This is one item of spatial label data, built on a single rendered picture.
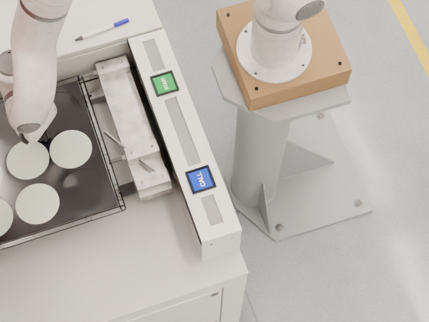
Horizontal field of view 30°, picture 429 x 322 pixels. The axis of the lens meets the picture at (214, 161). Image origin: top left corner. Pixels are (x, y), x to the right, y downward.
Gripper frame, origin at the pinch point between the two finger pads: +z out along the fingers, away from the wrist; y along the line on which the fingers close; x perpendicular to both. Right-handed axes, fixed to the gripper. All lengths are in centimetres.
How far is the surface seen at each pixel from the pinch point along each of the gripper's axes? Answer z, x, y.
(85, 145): 2.6, -9.7, 3.3
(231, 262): 11, -53, -3
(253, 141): 41, -37, 41
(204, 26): 93, 11, 99
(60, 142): 2.6, -4.1, 1.1
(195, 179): -3.9, -37.9, 6.0
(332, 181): 91, -60, 63
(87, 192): 2.6, -16.5, -6.6
